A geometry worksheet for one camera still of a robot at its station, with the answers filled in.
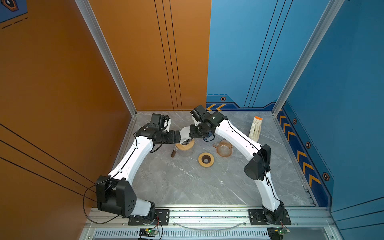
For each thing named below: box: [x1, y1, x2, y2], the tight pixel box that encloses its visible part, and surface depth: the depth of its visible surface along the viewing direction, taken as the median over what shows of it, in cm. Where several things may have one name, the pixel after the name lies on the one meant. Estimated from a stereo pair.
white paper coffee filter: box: [179, 126, 193, 144], surface depth 82 cm
